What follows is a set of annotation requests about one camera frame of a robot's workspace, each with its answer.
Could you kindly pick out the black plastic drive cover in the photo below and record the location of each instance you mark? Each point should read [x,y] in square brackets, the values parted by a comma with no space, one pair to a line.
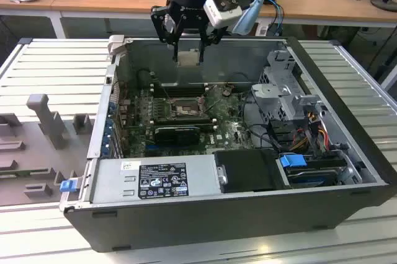
[248,171]

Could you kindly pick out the black RAM slot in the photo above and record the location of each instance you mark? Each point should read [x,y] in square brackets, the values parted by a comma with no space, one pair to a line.
[186,122]
[180,117]
[183,93]
[183,86]

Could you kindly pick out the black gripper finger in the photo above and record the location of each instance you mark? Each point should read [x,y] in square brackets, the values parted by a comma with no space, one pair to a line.
[162,25]
[214,36]

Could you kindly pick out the gray parts rack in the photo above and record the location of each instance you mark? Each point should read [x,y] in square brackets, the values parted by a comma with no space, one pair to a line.
[49,121]

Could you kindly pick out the silver power supply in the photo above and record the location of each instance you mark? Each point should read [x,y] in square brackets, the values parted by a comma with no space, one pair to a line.
[105,180]

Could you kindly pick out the blue expansion slot clips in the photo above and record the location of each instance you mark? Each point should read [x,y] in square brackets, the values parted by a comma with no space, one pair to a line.
[108,130]

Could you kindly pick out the blue disk carrier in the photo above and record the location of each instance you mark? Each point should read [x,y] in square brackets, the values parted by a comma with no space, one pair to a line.
[291,161]

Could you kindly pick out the silver square CPU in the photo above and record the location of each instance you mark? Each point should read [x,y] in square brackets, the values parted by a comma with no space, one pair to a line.
[188,58]

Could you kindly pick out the pale blue teach pendant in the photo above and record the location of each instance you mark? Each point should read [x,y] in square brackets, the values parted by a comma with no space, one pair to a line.
[248,17]

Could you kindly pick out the black graphics card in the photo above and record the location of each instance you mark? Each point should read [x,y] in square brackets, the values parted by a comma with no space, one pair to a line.
[176,136]

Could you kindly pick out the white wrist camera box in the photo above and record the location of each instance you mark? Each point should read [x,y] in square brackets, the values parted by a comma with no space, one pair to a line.
[221,13]

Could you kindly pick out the CPU socket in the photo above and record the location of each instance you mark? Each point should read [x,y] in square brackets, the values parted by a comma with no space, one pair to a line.
[186,109]

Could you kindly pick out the black open PC case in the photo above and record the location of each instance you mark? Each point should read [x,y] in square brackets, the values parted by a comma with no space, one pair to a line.
[217,220]

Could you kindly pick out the green motherboard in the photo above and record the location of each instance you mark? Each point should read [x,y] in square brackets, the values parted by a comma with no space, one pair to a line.
[226,127]

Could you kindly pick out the hard disk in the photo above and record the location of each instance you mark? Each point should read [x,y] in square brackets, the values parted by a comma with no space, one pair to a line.
[310,180]

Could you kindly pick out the green RAM stick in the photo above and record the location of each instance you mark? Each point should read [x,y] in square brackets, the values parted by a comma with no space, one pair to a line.
[15,174]

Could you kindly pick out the silver metal drive cage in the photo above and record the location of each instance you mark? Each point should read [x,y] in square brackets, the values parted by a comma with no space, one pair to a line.
[279,93]

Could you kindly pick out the round coin battery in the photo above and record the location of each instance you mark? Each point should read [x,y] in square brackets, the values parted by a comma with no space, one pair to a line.
[226,92]

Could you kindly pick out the blue case latch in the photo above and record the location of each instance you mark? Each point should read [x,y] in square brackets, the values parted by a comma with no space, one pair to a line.
[67,186]

